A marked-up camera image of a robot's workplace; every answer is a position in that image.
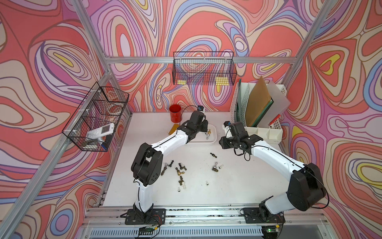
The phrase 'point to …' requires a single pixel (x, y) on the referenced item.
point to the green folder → (262, 114)
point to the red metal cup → (175, 113)
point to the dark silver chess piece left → (166, 166)
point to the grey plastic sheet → (280, 103)
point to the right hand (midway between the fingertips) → (222, 145)
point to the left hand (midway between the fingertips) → (206, 121)
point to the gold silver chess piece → (209, 131)
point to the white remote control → (107, 129)
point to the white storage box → (209, 137)
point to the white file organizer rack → (271, 132)
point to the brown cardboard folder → (257, 100)
